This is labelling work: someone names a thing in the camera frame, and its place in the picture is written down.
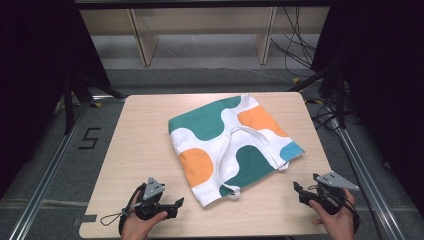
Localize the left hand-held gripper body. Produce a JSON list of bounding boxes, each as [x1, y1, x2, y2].
[[134, 176, 179, 221]]

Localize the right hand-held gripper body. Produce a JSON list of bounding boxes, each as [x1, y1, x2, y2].
[[298, 171, 361, 216]]

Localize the white teal orange tote bag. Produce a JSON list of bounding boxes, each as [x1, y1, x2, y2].
[[167, 94, 306, 208]]

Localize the person's left hand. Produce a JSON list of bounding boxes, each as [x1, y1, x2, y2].
[[120, 190, 169, 240]]

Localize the person's right hand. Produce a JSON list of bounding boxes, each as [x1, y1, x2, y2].
[[308, 188, 356, 240]]

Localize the black metal stand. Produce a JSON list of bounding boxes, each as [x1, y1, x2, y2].
[[62, 70, 127, 136], [287, 58, 347, 130]]

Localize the black curtain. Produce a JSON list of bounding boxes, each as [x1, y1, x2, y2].
[[310, 0, 424, 214], [0, 0, 112, 200]]

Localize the light wooden shelf unit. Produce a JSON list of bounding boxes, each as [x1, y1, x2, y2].
[[79, 5, 332, 67]]

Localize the black hand strap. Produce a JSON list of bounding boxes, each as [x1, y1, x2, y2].
[[117, 182, 148, 236]]

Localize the aluminium floor rail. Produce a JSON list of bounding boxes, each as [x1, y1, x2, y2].
[[7, 95, 128, 240], [333, 125, 407, 240]]

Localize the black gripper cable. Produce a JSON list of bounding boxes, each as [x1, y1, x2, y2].
[[339, 195, 362, 235]]

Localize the thin black cable loop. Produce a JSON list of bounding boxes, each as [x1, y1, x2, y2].
[[99, 208, 130, 227]]

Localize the black floor cables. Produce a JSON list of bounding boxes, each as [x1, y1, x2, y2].
[[305, 95, 348, 132]]

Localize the bundle of black cables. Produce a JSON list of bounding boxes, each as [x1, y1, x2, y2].
[[269, 5, 318, 70]]

